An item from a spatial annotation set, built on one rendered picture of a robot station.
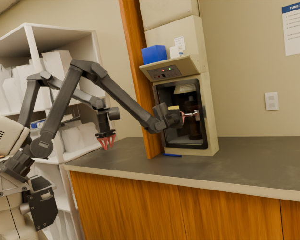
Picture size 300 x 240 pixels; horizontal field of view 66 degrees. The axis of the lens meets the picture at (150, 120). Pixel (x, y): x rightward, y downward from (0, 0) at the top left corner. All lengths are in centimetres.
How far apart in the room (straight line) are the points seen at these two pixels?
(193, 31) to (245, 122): 74
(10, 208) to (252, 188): 98
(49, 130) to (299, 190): 94
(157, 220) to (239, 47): 118
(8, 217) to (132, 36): 110
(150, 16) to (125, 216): 122
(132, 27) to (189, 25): 35
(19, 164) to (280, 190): 94
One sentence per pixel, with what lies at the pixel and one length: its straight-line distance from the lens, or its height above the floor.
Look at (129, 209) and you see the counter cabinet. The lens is 151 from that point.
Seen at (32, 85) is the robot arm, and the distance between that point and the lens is 149.
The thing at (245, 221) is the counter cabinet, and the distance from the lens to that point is 116.
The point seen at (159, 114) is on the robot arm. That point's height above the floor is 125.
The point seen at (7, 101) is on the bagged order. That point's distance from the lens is 259.
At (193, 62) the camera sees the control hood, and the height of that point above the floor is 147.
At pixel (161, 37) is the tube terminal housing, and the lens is 140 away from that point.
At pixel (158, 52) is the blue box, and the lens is 130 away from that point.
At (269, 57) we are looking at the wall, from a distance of 164.
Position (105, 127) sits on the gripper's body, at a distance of 127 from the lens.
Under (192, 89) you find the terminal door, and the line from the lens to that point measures 128.
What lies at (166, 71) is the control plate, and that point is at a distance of 130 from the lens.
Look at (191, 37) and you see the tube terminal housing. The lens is 131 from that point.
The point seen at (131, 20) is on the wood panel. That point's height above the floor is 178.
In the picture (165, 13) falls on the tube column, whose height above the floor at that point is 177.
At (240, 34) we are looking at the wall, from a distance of 168.
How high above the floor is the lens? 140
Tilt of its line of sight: 9 degrees down
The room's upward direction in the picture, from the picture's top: 10 degrees counter-clockwise
